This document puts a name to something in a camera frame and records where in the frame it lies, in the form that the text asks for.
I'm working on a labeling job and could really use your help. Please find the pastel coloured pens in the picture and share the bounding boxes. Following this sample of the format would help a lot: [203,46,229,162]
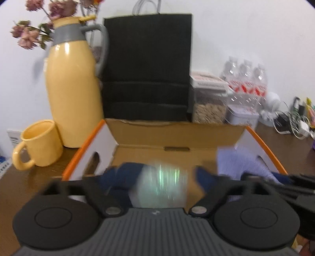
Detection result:
[305,97,315,128]

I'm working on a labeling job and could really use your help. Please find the clear container of seeds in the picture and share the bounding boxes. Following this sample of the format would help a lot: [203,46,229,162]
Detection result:
[191,85,233,124]

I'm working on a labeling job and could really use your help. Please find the yellow thermos jug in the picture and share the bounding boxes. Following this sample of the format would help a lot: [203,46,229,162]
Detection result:
[44,15,110,149]

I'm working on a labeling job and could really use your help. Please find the lavender cloth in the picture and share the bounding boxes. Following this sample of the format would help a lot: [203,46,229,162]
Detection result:
[217,145,278,202]

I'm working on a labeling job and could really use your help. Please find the orange-edged cardboard box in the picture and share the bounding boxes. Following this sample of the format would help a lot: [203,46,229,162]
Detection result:
[61,118,288,214]

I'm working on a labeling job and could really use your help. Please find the black paper bag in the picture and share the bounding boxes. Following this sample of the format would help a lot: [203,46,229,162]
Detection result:
[101,0,194,122]

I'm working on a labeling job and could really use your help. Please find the yellow mug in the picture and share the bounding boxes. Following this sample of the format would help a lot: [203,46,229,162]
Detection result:
[12,119,64,171]

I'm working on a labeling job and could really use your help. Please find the blue and white packet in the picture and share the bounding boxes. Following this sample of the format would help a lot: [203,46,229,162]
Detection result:
[0,155,11,178]

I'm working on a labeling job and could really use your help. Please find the clear plastic packet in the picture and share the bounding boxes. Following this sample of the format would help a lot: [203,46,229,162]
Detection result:
[130,160,189,208]

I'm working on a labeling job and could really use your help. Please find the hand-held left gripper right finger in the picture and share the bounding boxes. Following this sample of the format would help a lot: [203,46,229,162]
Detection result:
[188,166,266,219]

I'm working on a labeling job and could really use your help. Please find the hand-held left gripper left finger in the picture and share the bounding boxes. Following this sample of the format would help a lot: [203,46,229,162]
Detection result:
[45,161,146,219]

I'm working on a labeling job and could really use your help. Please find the flat white box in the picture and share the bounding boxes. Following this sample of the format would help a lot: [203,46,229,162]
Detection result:
[189,71,229,87]

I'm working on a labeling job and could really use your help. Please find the clear water bottle red label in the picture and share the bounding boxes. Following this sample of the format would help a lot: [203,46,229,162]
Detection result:
[220,56,243,109]
[236,59,256,109]
[250,63,269,116]

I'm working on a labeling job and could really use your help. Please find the black power adapter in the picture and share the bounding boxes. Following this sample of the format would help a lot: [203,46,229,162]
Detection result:
[276,114,292,131]

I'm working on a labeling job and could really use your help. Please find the pale printed tin box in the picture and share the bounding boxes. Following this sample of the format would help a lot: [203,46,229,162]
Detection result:
[225,105,259,127]

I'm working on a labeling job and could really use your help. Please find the dried pink flowers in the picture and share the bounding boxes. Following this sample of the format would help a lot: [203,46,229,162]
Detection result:
[10,0,104,50]

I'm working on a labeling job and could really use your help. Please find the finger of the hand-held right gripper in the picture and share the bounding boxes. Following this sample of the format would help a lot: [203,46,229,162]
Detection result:
[242,172,315,205]

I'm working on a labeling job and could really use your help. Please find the white charging cable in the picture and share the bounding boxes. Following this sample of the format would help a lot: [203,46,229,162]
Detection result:
[273,101,315,141]

